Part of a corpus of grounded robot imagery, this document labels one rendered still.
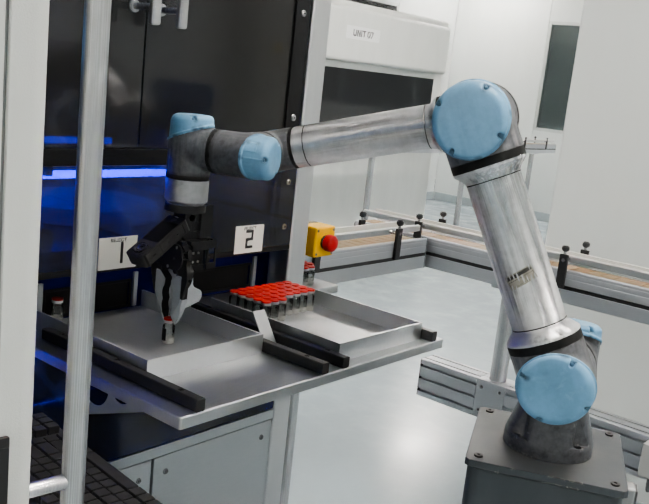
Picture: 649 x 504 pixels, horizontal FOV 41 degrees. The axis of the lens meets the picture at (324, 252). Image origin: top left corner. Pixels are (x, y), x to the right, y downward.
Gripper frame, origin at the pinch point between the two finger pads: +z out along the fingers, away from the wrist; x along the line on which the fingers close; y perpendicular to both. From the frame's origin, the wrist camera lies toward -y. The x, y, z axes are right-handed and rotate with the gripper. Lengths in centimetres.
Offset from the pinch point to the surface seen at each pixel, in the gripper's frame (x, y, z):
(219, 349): -12.5, 1.1, 2.9
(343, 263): 24, 81, 4
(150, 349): -1.2, -4.3, 5.3
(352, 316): -6.8, 45.4, 5.1
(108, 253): 13.4, -3.4, -8.5
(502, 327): -2, 126, 22
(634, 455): -46, 124, 45
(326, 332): -11.3, 31.4, 5.2
